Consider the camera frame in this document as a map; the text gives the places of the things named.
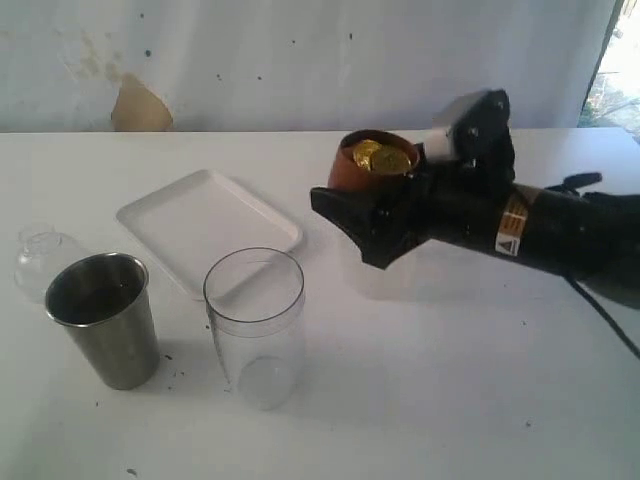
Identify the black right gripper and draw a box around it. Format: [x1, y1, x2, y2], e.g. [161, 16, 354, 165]
[310, 89, 515, 268]

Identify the small brown wooden cup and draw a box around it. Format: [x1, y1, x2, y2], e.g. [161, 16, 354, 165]
[327, 129, 420, 192]

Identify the gold foil coin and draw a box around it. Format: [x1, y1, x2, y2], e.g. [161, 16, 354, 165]
[352, 139, 382, 171]
[370, 145, 412, 175]

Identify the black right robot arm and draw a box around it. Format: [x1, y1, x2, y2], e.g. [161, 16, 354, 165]
[361, 90, 639, 308]

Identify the clear plastic tumbler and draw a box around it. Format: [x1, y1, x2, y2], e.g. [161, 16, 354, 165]
[202, 247, 306, 410]

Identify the clear plastic shaker lid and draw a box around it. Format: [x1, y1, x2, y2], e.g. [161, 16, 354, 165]
[14, 223, 90, 305]

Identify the white rectangular plastic tray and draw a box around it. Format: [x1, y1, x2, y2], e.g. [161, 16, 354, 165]
[116, 170, 303, 301]

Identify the stainless steel cup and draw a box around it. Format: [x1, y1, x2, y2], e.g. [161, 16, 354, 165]
[45, 252, 160, 390]

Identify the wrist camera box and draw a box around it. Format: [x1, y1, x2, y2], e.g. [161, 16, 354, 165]
[423, 89, 489, 163]

